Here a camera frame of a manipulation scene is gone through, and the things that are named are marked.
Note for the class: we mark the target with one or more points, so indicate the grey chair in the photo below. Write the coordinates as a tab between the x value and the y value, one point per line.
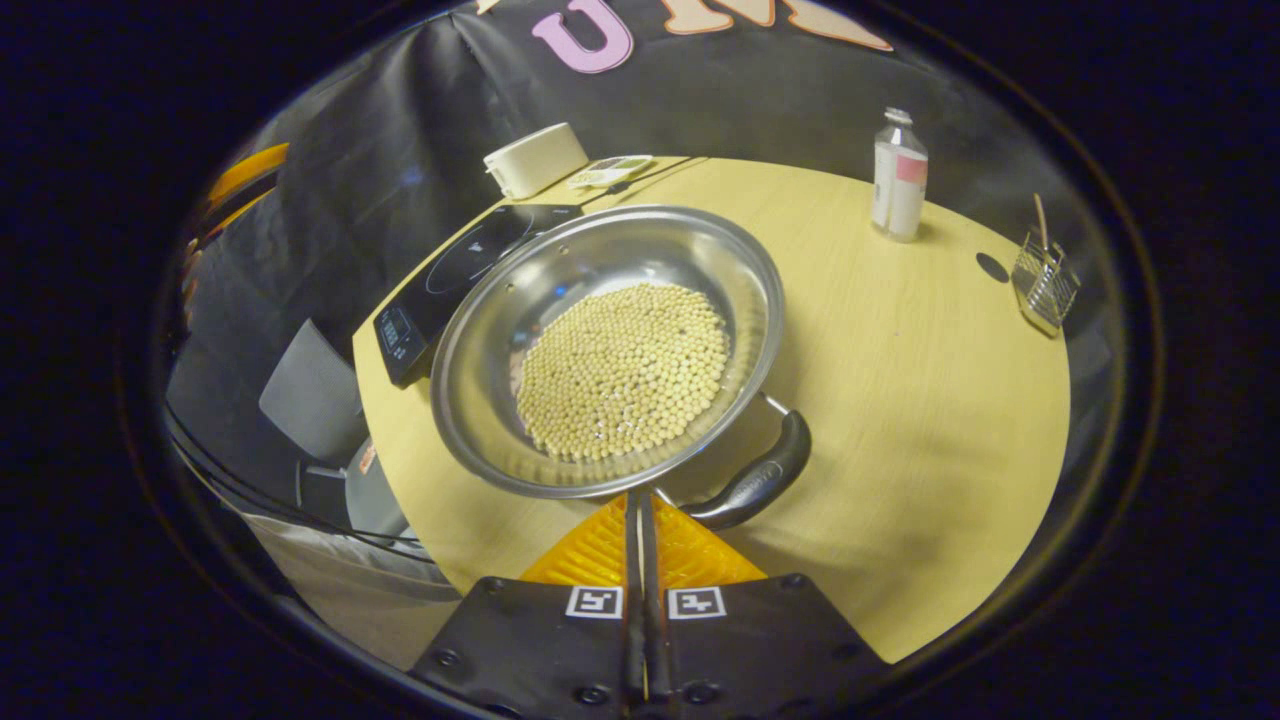
310	395

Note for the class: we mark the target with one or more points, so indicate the white sectioned bean tray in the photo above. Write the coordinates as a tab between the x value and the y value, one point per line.
610	170

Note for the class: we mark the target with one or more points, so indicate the white toaster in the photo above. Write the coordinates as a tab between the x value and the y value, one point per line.
535	160

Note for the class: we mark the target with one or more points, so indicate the clear plastic bottle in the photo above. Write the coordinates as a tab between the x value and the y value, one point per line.
898	185

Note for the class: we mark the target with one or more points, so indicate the pile of yellow soybeans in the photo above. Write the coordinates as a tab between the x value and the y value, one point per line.
625	370

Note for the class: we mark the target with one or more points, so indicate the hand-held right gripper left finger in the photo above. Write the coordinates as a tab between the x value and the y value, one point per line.
530	650

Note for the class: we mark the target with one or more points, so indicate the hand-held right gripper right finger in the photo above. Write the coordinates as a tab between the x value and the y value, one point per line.
770	645

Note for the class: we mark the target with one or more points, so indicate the black induction cooktop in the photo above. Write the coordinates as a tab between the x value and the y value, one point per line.
440	290

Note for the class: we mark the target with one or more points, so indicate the stainless steel pot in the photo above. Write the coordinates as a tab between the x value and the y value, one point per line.
500	400

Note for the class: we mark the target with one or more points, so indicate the wooden stick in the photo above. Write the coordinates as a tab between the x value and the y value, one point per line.
1041	220

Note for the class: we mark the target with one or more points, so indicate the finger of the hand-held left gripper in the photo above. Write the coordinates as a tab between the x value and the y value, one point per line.
250	165
235	212

